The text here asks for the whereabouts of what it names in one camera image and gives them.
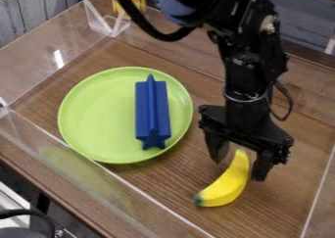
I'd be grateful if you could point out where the yellow labelled tin can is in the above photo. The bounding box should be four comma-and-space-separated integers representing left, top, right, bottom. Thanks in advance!
113, 0, 147, 21

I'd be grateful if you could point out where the yellow toy banana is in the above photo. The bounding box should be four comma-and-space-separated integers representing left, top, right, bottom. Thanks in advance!
194, 149, 250, 208

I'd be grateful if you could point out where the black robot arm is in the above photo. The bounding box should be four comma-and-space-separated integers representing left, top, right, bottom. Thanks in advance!
117, 0, 296, 181

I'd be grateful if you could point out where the blue star-shaped block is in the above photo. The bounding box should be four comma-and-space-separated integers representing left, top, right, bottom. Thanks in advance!
135, 74, 171, 150

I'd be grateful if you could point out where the black device with knob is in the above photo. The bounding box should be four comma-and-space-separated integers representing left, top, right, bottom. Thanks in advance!
30, 209, 101, 238

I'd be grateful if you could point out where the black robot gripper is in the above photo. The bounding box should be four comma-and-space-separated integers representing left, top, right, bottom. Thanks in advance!
199, 99, 296, 181

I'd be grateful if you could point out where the black cable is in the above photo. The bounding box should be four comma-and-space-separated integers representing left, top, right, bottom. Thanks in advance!
0, 209, 58, 238

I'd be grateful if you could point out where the clear acrylic tray wall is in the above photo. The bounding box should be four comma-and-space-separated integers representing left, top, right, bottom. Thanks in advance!
0, 0, 335, 238

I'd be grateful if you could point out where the green round plate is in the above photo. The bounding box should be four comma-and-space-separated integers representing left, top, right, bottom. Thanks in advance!
58, 67, 194, 165

